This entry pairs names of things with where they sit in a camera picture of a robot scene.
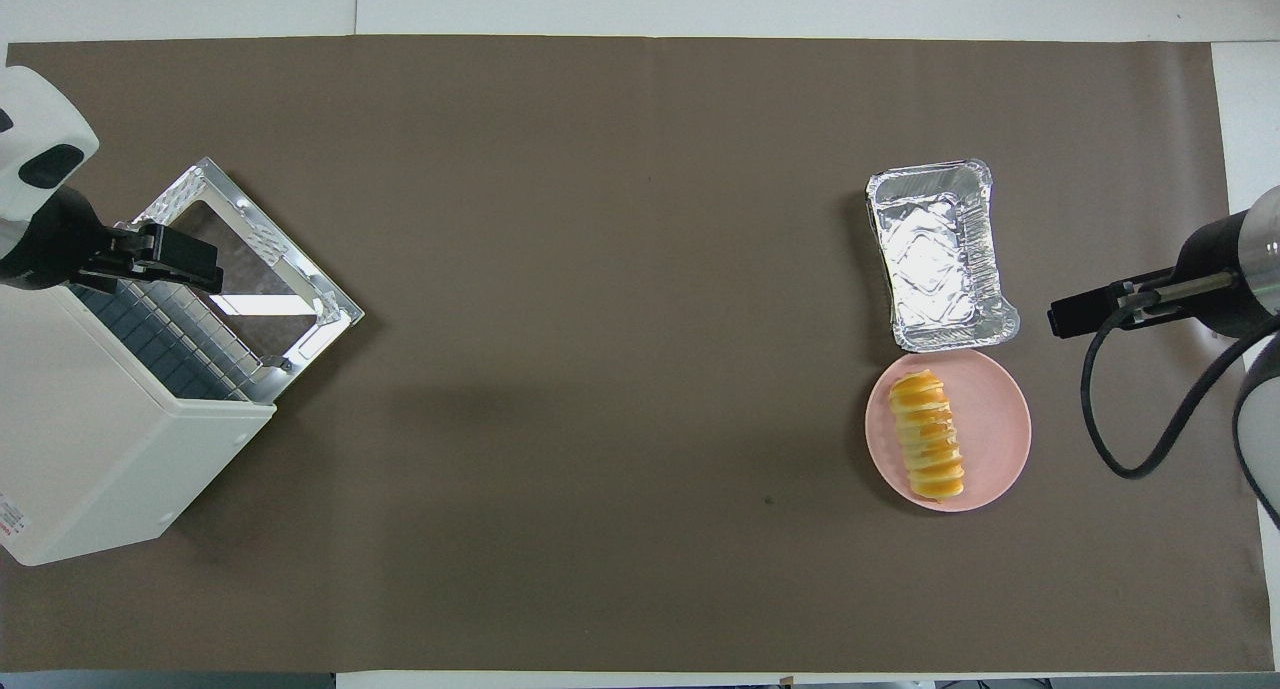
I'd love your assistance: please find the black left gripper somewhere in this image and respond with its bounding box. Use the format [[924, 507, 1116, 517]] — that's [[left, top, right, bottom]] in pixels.
[[0, 187, 224, 295]]

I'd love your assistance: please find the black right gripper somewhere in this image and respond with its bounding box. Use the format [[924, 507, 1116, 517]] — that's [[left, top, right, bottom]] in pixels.
[[1048, 209, 1280, 340]]

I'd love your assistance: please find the aluminium foil baking tray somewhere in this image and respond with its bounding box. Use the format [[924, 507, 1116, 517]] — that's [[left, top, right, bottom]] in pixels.
[[866, 159, 1021, 354]]

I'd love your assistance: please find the golden ridged bread loaf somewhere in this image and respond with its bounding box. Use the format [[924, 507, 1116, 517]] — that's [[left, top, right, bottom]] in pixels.
[[888, 369, 967, 503]]

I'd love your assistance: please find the silver framed glass oven door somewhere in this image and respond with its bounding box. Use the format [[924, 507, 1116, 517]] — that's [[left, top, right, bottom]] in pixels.
[[130, 156, 366, 370]]

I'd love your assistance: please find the cream white toaster oven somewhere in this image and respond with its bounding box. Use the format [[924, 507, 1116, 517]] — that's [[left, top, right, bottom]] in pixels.
[[0, 269, 278, 568]]

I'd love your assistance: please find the red white oven sticker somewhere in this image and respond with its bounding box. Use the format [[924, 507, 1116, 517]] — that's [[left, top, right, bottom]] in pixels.
[[0, 494, 31, 556]]

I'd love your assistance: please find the pink round plate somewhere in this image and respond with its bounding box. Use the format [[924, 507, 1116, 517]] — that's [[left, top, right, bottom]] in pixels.
[[865, 347, 1032, 513]]

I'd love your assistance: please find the brown table mat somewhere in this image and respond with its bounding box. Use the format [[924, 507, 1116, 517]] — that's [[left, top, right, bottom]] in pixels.
[[0, 35, 1276, 673]]

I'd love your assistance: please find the metal wire oven rack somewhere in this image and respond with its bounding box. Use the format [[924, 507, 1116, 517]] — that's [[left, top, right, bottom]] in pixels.
[[75, 279, 273, 403]]

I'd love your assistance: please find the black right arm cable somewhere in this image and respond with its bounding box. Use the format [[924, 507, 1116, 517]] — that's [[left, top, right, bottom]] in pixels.
[[1080, 299, 1280, 480]]

